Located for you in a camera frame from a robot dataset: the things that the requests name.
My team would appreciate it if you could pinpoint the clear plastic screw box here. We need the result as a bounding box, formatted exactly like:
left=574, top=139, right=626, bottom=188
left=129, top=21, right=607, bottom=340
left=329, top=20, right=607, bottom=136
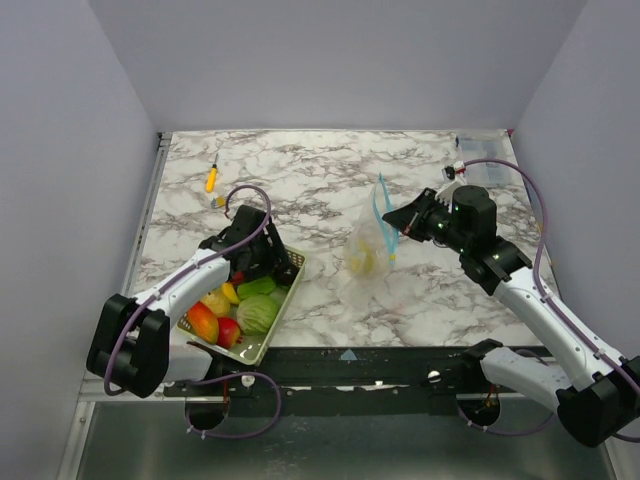
left=456, top=130, right=511, bottom=188

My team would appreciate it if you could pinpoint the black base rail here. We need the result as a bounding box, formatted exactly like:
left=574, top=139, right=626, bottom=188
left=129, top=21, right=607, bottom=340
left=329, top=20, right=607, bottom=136
left=164, top=339, right=546, bottom=416

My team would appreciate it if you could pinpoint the green perforated plastic basket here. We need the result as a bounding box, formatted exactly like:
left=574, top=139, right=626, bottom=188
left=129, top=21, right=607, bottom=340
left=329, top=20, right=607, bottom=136
left=178, top=248, right=306, bottom=365

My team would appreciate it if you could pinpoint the yellow lemon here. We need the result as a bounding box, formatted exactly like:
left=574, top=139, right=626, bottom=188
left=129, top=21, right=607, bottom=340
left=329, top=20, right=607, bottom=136
left=344, top=239, right=388, bottom=278

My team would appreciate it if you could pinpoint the yellow banana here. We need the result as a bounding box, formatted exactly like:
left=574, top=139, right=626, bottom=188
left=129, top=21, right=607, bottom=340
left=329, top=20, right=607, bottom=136
left=220, top=282, right=240, bottom=305

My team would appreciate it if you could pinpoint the red pomegranate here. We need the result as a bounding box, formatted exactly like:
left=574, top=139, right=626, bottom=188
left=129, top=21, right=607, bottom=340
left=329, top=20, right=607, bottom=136
left=216, top=317, right=242, bottom=349

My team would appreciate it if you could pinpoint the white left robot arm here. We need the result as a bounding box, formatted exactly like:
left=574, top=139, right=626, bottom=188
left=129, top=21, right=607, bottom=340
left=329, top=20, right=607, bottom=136
left=86, top=205, right=299, bottom=398

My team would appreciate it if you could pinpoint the red orange mango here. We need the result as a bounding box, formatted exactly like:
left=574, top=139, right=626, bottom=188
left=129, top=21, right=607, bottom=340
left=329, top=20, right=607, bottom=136
left=187, top=302, right=219, bottom=344

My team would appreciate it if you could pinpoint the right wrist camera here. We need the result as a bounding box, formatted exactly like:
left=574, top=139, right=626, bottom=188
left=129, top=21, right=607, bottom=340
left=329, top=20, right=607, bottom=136
left=442, top=161, right=467, bottom=188

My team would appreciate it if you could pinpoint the clear zip top bag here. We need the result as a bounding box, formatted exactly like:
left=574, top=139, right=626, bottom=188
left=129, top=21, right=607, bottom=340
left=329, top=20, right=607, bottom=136
left=339, top=174, right=399, bottom=307

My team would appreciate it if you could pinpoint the hex key set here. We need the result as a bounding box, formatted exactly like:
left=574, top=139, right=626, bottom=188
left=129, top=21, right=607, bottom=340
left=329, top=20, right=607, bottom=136
left=211, top=196, right=226, bottom=209

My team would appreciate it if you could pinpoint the green starfruit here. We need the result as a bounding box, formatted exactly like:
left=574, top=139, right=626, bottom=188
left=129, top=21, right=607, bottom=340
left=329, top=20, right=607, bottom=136
left=236, top=276, right=277, bottom=301

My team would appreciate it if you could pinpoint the yellow pear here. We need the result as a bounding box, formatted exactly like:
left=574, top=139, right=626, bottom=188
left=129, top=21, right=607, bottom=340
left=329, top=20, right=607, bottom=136
left=200, top=291, right=231, bottom=317

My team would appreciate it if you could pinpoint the green cabbage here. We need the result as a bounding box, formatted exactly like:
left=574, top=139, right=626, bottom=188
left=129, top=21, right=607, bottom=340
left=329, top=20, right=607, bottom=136
left=236, top=295, right=280, bottom=335

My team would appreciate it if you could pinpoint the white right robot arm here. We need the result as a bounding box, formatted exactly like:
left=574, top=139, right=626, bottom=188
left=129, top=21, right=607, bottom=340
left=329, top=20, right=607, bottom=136
left=382, top=186, right=639, bottom=447

